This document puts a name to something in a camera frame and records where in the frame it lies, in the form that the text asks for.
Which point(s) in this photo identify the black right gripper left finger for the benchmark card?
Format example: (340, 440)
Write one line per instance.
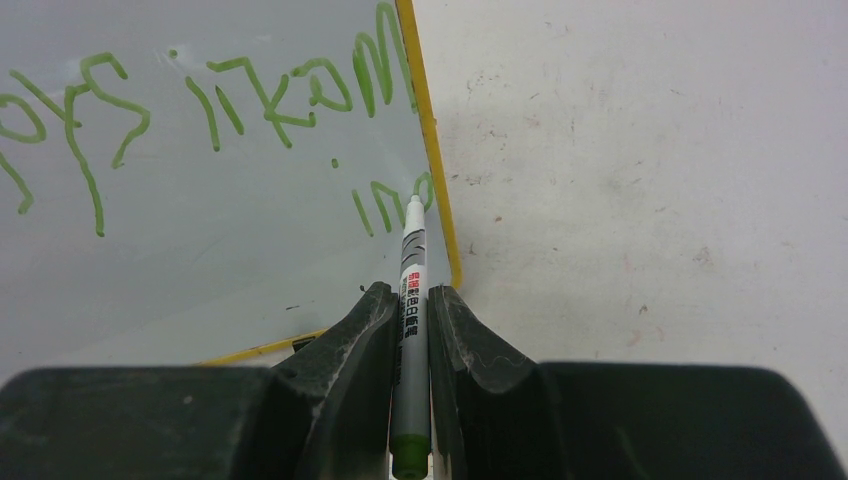
(338, 390)

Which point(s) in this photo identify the green white marker pen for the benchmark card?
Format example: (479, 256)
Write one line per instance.
(410, 439)

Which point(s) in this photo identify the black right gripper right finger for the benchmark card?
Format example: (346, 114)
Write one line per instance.
(477, 380)

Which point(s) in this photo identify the yellow framed whiteboard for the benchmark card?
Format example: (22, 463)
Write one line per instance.
(185, 181)

